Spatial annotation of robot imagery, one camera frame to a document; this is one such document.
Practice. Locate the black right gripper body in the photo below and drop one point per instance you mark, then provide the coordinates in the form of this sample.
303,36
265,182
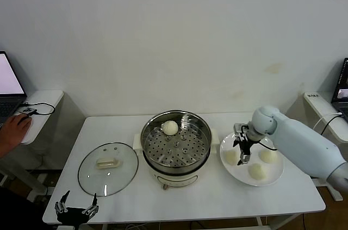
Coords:
245,146

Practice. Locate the perforated stainless steamer basket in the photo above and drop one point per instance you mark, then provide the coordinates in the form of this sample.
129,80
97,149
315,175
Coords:
176,151

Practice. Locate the cream electric cooker pot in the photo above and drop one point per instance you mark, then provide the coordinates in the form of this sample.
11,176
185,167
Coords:
174,179

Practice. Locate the small black usb hub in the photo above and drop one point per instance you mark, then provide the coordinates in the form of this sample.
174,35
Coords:
29,110

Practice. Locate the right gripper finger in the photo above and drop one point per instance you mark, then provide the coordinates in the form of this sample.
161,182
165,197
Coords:
243,159
236,143

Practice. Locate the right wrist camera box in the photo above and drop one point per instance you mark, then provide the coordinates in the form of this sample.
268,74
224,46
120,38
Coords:
240,128

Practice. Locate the white side desk rounded corner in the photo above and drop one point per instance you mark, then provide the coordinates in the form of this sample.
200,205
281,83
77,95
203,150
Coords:
46,99

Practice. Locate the white side desk with label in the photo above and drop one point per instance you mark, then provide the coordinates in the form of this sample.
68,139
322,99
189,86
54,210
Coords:
316,110

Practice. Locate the person's bare hand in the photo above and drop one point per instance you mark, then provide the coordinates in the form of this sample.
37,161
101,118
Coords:
12,135

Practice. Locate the round glass pot lid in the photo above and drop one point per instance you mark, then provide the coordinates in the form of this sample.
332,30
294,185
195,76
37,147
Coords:
114,178

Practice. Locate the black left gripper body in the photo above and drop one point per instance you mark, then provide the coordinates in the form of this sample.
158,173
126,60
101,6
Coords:
72,216

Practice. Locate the round white plate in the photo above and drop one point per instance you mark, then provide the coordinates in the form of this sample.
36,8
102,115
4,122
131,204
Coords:
239,174

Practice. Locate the small printed desk label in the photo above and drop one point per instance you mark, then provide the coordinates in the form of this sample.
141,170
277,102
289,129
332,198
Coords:
312,95

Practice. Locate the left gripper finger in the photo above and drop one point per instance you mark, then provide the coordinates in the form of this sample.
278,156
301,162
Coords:
62,205
93,209

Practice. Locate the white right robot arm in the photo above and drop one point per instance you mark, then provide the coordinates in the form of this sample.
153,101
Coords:
299,143

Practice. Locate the black laptop with slim bezel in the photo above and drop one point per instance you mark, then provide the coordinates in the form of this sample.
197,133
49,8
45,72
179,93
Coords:
8,77

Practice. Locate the black laptop with dark screen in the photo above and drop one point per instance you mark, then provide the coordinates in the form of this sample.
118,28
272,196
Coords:
343,83

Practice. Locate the white steamed baozi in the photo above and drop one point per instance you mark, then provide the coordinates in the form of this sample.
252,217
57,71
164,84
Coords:
170,128
257,171
231,157
269,157

